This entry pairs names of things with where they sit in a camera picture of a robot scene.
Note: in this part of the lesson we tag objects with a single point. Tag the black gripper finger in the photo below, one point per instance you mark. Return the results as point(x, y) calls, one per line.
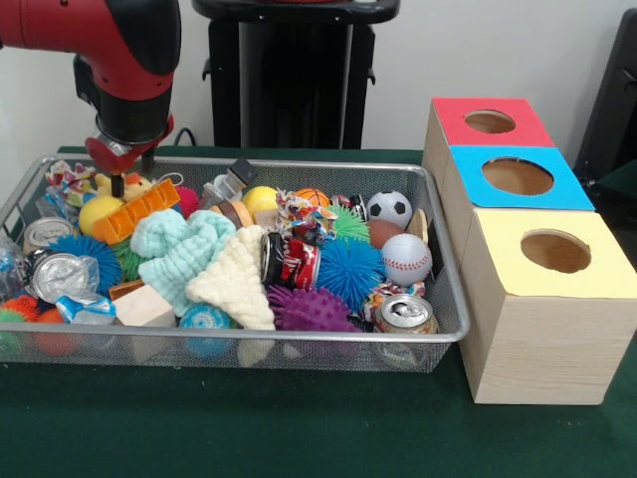
point(117, 184)
point(148, 160)

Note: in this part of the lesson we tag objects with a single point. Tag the orange toy building brick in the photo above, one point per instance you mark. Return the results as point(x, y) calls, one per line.
point(134, 214)

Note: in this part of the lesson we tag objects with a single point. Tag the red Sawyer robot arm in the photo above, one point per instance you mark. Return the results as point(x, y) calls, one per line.
point(129, 60)

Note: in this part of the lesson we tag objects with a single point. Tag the wooden box with three holes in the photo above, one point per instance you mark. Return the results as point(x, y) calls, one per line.
point(542, 338)

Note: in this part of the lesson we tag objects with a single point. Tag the yellow ball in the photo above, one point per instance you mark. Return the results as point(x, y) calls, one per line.
point(94, 211)

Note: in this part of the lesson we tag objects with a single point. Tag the white baseball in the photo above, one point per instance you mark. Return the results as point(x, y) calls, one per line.
point(405, 259)

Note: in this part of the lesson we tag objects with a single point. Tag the silver drink can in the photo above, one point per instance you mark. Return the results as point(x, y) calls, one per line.
point(405, 311)

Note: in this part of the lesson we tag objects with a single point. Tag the small soccer ball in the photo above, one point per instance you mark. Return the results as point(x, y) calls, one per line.
point(390, 209)

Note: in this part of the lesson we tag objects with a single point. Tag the large dark green tablecloth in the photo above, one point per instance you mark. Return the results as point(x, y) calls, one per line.
point(298, 428)

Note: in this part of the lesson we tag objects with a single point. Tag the cream knit cloth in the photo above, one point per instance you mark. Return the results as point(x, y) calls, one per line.
point(234, 284)

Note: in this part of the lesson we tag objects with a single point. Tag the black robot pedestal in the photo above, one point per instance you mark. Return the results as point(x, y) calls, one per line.
point(293, 74)

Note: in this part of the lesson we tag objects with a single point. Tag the silver mesh bin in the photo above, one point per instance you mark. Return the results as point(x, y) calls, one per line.
point(323, 358)

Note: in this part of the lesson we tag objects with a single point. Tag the small dark green tablecloth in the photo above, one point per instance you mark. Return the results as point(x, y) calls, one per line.
point(622, 181)

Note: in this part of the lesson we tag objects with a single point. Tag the yellow plush toy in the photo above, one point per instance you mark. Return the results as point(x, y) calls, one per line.
point(135, 186)

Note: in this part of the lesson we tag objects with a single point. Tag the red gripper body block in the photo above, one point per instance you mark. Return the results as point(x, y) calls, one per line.
point(117, 158)

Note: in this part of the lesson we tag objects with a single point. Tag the mint knit cloth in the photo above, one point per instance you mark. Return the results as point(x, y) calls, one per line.
point(179, 249)

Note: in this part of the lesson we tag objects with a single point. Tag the blue spiky ball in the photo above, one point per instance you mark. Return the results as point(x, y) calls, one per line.
point(348, 269)

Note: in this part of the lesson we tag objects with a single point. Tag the black stand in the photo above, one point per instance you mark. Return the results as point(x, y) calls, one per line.
point(612, 99)

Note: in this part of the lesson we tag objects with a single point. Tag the purple spiky ball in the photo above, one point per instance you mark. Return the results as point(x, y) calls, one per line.
point(308, 309)

